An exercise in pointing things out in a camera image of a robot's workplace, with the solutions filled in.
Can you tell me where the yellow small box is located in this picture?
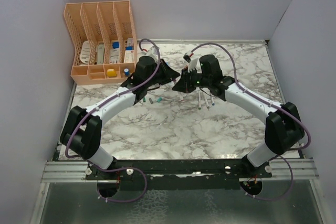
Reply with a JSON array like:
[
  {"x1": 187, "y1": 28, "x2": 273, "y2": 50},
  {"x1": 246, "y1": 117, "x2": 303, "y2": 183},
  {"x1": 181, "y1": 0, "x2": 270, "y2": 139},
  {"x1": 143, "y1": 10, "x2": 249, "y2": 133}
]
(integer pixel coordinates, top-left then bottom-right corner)
[{"x1": 107, "y1": 69, "x2": 117, "y2": 78}]

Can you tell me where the white device in organizer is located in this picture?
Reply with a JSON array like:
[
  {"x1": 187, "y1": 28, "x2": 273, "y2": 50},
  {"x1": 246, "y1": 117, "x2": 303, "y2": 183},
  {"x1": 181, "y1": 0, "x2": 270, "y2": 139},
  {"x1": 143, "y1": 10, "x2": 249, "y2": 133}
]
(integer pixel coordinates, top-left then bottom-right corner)
[{"x1": 96, "y1": 43, "x2": 104, "y2": 65}]

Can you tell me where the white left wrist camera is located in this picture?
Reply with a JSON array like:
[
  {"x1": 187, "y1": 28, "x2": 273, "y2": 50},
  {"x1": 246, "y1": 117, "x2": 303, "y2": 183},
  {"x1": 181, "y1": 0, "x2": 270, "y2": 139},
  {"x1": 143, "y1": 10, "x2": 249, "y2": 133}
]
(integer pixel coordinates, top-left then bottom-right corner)
[{"x1": 142, "y1": 46, "x2": 159, "y2": 61}]

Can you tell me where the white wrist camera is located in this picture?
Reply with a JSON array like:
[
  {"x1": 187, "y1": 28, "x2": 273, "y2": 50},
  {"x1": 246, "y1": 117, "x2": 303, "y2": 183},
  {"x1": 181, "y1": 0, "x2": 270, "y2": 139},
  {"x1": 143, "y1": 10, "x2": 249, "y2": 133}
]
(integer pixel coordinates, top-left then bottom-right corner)
[
  {"x1": 183, "y1": 51, "x2": 199, "y2": 72},
  {"x1": 142, "y1": 46, "x2": 159, "y2": 61}
]

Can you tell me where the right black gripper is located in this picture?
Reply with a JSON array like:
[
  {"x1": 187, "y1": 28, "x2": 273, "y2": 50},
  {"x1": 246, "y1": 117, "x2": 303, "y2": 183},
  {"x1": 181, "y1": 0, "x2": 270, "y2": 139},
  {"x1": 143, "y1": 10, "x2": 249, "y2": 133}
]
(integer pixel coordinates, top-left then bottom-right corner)
[{"x1": 173, "y1": 67, "x2": 211, "y2": 94}]

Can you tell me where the peach plastic desk organizer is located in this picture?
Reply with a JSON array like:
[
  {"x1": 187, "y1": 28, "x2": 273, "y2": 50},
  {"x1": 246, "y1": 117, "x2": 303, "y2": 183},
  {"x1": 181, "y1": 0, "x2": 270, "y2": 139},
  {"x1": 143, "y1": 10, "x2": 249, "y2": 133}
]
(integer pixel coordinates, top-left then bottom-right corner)
[{"x1": 64, "y1": 0, "x2": 137, "y2": 86}]

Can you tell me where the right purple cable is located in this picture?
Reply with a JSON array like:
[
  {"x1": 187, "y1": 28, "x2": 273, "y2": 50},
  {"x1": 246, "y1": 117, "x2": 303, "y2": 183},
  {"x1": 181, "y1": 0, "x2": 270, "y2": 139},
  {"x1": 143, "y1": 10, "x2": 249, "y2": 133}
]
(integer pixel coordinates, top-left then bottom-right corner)
[{"x1": 188, "y1": 42, "x2": 312, "y2": 201}]

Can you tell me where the white remote in organizer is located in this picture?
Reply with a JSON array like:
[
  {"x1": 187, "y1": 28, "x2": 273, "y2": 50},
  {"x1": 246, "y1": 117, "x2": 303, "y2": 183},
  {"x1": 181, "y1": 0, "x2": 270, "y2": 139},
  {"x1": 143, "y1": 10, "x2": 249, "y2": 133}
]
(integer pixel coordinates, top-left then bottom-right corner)
[{"x1": 79, "y1": 40, "x2": 91, "y2": 65}]

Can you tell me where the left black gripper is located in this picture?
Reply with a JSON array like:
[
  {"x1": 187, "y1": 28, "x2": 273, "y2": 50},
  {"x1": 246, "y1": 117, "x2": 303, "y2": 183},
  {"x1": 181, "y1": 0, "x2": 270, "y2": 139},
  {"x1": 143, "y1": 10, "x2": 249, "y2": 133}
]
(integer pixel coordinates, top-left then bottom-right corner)
[{"x1": 145, "y1": 58, "x2": 179, "y2": 88}]

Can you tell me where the white blue box in organizer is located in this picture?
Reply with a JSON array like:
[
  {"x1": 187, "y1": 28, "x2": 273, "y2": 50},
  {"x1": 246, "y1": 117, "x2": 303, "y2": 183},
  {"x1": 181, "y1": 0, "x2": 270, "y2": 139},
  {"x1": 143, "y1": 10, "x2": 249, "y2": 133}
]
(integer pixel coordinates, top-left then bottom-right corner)
[{"x1": 109, "y1": 41, "x2": 120, "y2": 64}]

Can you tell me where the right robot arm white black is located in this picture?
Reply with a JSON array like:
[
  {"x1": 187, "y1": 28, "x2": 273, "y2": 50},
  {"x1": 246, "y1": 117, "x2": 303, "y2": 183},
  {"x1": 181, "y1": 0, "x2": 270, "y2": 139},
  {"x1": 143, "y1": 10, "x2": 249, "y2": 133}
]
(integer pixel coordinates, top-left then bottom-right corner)
[{"x1": 173, "y1": 55, "x2": 305, "y2": 177}]

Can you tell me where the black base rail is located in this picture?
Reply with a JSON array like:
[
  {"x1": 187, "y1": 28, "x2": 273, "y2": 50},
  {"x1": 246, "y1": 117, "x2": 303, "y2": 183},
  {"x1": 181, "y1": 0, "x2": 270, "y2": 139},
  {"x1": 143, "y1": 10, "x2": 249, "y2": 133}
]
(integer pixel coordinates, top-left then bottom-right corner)
[{"x1": 86, "y1": 159, "x2": 272, "y2": 191}]

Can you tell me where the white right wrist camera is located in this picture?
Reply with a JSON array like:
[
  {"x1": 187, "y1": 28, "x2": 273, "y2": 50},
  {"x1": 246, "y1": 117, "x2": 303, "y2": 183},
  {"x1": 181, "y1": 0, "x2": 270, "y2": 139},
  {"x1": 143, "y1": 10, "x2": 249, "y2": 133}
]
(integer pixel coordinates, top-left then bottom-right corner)
[{"x1": 183, "y1": 51, "x2": 199, "y2": 72}]

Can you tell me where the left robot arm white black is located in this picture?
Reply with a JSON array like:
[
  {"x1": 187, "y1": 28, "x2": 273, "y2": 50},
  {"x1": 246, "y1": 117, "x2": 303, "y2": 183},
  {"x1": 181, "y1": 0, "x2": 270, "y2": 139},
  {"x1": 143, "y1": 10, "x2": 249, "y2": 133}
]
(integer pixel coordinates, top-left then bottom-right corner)
[{"x1": 60, "y1": 56, "x2": 180, "y2": 179}]

